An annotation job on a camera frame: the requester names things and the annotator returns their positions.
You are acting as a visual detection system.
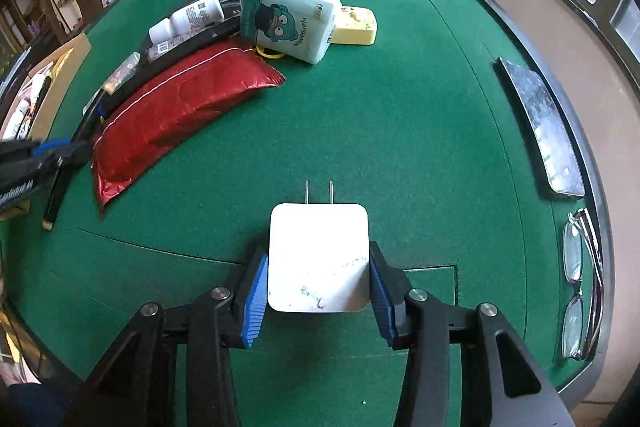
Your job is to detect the white pill bottle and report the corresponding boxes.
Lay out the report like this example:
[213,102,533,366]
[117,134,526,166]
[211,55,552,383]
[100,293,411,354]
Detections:
[149,0,226,44]

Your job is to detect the white charger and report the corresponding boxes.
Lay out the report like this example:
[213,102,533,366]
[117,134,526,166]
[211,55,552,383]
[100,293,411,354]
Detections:
[267,181,371,314]

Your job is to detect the rose gold hand cream tube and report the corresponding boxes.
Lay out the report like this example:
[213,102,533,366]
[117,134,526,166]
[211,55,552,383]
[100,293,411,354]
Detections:
[102,52,142,94]

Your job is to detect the black marker yellow cap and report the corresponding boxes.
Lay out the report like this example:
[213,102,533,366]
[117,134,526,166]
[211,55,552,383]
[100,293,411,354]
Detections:
[95,19,242,125]

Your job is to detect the eyeglasses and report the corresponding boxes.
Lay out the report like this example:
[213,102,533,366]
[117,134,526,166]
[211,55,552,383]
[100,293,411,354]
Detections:
[561,207,604,361]

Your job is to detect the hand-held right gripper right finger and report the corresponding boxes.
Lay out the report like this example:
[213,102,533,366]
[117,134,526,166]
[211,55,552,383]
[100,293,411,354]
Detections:
[369,241,576,427]

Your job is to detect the cardboard box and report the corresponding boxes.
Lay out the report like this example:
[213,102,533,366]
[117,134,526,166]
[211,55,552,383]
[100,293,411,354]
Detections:
[0,32,93,218]

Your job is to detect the white teal tissue pack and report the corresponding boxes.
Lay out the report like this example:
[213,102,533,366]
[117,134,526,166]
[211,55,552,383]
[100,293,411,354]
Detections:
[239,0,343,65]

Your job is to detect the red foil packet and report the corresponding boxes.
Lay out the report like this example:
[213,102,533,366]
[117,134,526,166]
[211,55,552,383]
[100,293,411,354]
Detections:
[91,38,287,210]

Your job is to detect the silver metal tray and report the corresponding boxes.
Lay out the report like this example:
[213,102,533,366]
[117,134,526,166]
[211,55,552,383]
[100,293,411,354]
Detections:
[495,57,586,198]

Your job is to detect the pale yellow box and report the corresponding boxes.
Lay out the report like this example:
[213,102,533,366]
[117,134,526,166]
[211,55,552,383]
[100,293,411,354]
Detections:
[331,6,377,46]

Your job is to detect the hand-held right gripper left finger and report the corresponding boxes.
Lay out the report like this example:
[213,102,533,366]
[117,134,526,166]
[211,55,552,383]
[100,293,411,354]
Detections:
[62,247,271,427]

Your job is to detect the person's leg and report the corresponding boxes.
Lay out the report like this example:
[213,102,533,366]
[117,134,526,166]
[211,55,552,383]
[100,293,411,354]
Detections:
[0,382,66,427]

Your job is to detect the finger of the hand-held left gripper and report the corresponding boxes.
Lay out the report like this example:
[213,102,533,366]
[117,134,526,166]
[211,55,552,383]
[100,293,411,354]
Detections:
[29,138,94,170]

